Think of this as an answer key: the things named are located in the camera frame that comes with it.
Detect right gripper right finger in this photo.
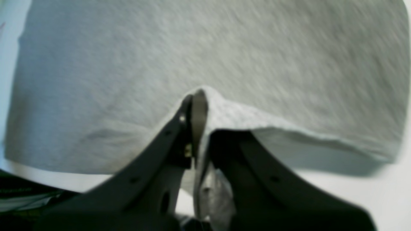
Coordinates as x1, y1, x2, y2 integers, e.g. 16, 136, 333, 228
208, 130, 376, 231

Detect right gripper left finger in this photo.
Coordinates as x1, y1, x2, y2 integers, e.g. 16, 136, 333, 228
35, 90, 207, 231

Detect grey T-shirt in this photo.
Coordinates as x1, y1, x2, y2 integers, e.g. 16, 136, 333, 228
1, 0, 410, 231

